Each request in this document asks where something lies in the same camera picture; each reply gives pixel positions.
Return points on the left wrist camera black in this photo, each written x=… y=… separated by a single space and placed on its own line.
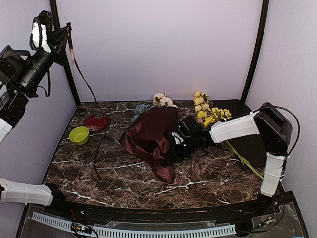
x=41 y=28

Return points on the left black frame post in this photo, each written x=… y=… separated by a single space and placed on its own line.
x=65 y=62

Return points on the red embroidered round pouch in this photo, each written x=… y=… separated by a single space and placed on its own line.
x=96 y=122

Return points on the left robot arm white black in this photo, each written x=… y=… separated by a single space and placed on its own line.
x=12 y=109

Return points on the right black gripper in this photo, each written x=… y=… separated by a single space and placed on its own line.
x=176 y=156

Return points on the right black frame post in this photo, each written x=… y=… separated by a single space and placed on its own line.
x=256 y=51

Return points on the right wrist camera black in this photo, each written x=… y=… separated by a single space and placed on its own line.
x=189 y=127

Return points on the black front table rail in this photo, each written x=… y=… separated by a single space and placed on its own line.
x=283 y=208

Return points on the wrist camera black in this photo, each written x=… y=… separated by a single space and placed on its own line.
x=41 y=28
x=189 y=127

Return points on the white cable duct strip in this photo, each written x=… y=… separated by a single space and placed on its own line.
x=132 y=230

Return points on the green plastic bowl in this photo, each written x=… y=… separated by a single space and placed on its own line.
x=79 y=135

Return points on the pink fake rose bunch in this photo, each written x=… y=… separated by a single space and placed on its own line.
x=161 y=100

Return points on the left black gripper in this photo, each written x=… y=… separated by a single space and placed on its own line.
x=59 y=38

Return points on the black frame post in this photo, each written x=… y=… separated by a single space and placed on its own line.
x=256 y=51
x=65 y=62

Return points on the red wrapping paper sheet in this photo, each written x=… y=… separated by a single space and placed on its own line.
x=146 y=139

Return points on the yellow fake flower bunch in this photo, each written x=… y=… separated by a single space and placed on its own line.
x=207 y=115

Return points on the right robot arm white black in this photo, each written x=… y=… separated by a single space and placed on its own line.
x=268 y=122

